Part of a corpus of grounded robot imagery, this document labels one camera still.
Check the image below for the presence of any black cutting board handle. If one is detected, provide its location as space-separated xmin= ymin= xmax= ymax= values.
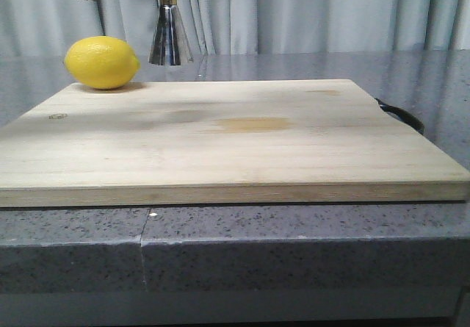
xmin=375 ymin=98 xmax=424 ymax=135

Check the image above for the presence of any grey curtain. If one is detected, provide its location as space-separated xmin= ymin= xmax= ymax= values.
xmin=1 ymin=0 xmax=469 ymax=57

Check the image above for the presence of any yellow lemon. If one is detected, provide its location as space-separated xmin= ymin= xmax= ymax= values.
xmin=64 ymin=36 xmax=140 ymax=90

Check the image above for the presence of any light wooden cutting board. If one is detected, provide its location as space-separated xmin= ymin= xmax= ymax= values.
xmin=1 ymin=79 xmax=469 ymax=207

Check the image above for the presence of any steel double jigger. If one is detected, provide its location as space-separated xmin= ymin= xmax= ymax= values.
xmin=149 ymin=0 xmax=193 ymax=66

